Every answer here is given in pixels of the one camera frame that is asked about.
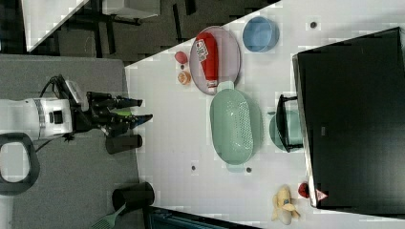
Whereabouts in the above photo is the plush peeled banana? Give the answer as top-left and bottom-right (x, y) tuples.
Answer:
(271, 185), (300, 225)

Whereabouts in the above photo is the red ketchup bottle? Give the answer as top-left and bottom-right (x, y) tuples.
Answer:
(195, 32), (219, 88)

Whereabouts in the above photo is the blue bowl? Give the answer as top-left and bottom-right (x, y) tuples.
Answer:
(243, 16), (280, 52)

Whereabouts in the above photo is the mint green oval strainer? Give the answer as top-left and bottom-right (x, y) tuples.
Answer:
(209, 81), (263, 173)

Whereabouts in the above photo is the toy strawberry near oven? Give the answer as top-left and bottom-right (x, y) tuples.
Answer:
(298, 182), (309, 198)

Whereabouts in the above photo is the black cylinder holder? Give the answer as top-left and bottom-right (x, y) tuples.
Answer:
(112, 182), (155, 212)

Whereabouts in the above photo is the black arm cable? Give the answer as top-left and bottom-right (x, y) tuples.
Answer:
(38, 74), (66, 98)

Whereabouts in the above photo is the black toaster oven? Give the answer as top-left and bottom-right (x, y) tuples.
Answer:
(276, 28), (405, 219)

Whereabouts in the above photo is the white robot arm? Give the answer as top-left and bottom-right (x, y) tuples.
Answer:
(1, 92), (153, 196)

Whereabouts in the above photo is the green mug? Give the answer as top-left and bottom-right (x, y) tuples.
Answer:
(267, 110), (303, 153)

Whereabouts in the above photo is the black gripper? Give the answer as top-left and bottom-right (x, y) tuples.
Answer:
(72, 92), (153, 137)

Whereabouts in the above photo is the purple round plate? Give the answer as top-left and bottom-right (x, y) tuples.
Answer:
(189, 27), (241, 95)

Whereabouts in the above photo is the green spatula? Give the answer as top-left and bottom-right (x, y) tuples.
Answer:
(90, 204), (126, 229)

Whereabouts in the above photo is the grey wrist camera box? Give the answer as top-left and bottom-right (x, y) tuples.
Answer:
(66, 80), (89, 112)

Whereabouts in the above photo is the toy strawberry near plate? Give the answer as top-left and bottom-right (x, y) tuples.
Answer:
(175, 52), (188, 64)

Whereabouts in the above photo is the green marker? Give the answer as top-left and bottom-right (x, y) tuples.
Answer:
(112, 110), (132, 116)

